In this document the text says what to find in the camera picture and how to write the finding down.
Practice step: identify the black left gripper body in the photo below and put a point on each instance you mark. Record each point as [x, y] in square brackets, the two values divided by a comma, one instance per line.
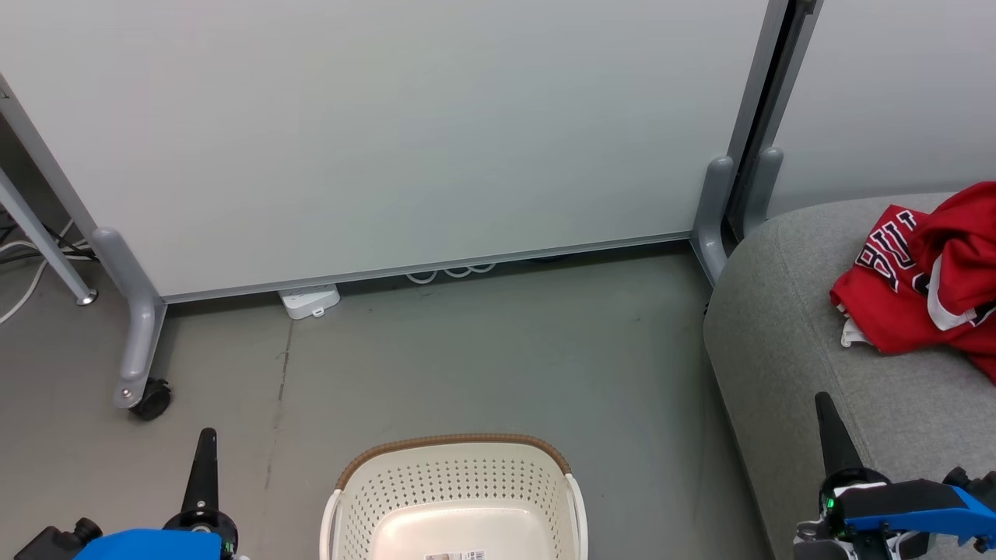
[226, 537]

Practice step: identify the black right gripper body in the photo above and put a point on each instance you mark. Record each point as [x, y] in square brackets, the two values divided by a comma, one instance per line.
[832, 540]

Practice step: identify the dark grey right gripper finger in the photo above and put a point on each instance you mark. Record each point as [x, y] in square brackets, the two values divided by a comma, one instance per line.
[836, 439]

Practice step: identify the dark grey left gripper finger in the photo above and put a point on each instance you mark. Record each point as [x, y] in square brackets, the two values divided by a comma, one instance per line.
[204, 474]

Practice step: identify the red basketball jersey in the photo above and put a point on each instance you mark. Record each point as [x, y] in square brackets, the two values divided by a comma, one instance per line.
[903, 311]

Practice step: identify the grey fabric sofa seat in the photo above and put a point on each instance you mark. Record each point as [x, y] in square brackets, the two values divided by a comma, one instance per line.
[786, 327]

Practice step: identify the white basket label sticker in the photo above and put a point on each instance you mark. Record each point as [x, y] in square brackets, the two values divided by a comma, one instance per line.
[455, 555]

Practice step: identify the cream laundry basket brown rim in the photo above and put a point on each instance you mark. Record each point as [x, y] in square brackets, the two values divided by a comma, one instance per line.
[459, 490]

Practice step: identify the black caster wheel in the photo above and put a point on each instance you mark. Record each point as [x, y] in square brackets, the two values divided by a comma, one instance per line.
[152, 400]

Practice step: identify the grey partition leg with caster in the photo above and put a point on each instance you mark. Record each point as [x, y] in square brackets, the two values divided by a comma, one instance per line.
[140, 334]

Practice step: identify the white power strip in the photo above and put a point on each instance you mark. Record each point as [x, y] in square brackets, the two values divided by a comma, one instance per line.
[310, 302]

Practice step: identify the short grey partition leg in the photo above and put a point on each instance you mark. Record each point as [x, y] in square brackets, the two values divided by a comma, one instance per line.
[762, 190]
[712, 225]

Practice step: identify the slanted grey table leg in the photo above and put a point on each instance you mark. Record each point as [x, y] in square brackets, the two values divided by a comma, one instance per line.
[47, 241]

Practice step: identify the narrow white partition panel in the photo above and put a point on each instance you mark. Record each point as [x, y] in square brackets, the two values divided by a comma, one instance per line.
[895, 85]

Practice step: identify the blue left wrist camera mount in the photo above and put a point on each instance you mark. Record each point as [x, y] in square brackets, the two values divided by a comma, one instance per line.
[148, 547]

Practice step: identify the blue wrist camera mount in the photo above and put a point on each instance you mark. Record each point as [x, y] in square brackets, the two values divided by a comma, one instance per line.
[148, 547]
[918, 505]

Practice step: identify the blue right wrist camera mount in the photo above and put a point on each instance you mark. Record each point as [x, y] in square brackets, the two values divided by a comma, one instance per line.
[918, 505]

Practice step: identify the white partition panel grey frame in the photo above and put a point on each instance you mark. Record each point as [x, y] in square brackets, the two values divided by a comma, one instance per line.
[389, 140]

